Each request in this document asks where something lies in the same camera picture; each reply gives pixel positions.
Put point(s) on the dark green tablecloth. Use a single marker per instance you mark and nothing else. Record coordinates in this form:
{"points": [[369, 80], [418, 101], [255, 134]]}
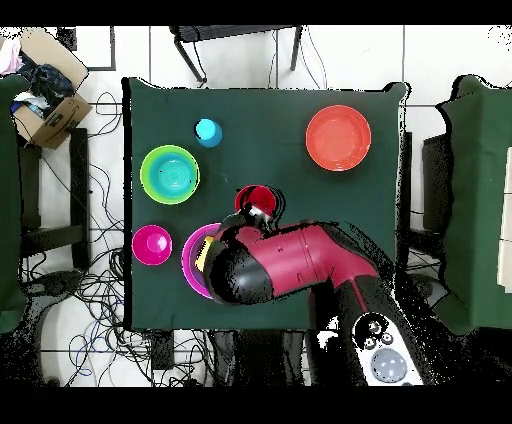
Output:
{"points": [[260, 152]]}

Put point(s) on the black bench frame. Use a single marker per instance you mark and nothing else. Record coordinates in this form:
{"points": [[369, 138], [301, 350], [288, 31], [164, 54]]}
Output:
{"points": [[78, 180]]}

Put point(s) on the yellow cup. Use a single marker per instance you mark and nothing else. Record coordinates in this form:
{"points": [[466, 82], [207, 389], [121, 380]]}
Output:
{"points": [[203, 254]]}

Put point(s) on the blue bowl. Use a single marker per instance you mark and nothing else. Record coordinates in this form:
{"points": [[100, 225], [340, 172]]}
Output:
{"points": [[172, 176]]}

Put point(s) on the green-covered side table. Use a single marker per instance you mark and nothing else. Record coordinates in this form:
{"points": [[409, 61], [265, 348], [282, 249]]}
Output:
{"points": [[480, 160], [10, 200]]}

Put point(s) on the black caster leg with knob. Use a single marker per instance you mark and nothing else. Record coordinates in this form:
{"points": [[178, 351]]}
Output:
{"points": [[436, 294], [56, 282]]}

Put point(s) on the purple bowl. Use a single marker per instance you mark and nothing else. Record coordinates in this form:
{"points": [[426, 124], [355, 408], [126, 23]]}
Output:
{"points": [[196, 276]]}

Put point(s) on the orange bowl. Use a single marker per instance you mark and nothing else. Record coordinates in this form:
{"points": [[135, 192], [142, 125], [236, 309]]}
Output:
{"points": [[338, 138]]}

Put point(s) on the black metal chair frame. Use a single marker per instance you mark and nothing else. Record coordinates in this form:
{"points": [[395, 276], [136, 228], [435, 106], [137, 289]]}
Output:
{"points": [[224, 32]]}

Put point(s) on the cardboard box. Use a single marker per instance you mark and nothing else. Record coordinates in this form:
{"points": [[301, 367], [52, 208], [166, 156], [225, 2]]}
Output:
{"points": [[56, 120]]}

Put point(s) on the small crimson bowl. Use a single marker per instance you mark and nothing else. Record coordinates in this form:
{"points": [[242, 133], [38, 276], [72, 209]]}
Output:
{"points": [[152, 244]]}

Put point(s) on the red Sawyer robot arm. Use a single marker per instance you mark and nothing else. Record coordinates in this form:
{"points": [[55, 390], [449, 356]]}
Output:
{"points": [[304, 256]]}

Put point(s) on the black cabinet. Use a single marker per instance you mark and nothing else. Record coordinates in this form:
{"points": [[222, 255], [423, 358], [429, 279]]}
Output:
{"points": [[436, 180]]}

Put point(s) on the large pink bowl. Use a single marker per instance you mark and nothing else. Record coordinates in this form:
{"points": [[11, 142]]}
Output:
{"points": [[184, 260]]}

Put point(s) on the red cup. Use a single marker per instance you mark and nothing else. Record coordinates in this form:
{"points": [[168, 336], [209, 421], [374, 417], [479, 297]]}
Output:
{"points": [[262, 198]]}

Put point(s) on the green bowl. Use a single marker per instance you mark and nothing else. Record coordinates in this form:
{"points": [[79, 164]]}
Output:
{"points": [[144, 176]]}

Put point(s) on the light blue cup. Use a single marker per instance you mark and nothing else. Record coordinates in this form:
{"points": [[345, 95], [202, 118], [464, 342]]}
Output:
{"points": [[208, 132]]}

